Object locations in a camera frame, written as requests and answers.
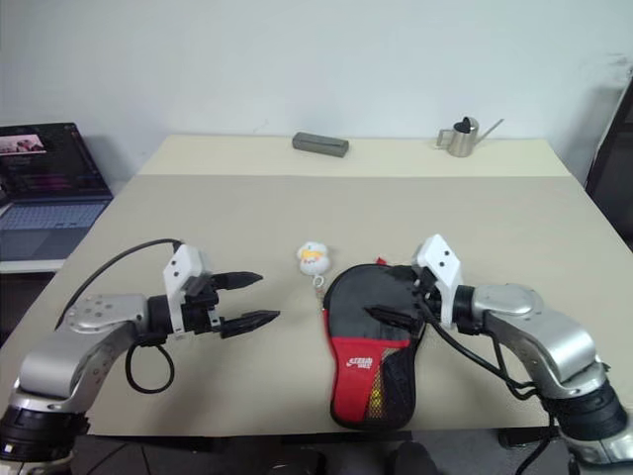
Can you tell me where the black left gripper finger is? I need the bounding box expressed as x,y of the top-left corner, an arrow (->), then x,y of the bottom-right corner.
220,310 -> 282,340
213,270 -> 266,293

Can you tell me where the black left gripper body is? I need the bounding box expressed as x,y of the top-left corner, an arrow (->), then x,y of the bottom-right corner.
181,274 -> 225,338

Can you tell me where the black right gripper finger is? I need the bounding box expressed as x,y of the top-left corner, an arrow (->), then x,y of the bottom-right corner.
362,305 -> 422,330
387,264 -> 417,289

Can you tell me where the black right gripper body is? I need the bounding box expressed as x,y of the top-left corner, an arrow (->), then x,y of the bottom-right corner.
407,266 -> 444,319

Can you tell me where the black red paddle case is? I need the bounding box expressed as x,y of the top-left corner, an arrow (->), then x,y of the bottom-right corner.
321,255 -> 431,430

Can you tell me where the white plush keychain charm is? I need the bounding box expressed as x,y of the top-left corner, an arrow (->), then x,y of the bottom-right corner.
295,240 -> 332,301

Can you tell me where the dark rounded shape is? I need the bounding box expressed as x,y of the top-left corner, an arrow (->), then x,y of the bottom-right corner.
390,441 -> 441,475

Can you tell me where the metal watering can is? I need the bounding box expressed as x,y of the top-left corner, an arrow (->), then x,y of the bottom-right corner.
435,117 -> 506,158

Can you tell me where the grey rectangular box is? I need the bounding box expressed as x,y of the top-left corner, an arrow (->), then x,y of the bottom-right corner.
291,131 -> 350,159

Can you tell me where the dark open laptop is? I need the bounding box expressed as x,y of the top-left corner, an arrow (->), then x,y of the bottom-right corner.
0,122 -> 115,273

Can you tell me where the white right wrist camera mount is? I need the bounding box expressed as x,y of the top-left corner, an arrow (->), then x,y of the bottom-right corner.
411,234 -> 464,330

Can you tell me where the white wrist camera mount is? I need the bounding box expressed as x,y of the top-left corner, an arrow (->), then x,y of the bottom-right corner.
161,243 -> 213,341
411,234 -> 464,330

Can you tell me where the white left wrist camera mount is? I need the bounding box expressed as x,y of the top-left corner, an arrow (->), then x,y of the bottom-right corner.
161,243 -> 213,341

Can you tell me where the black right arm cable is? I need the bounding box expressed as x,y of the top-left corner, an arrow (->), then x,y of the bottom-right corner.
425,316 -> 563,475

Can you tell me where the black table frame bracket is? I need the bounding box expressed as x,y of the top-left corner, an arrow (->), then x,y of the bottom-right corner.
497,428 -> 556,449

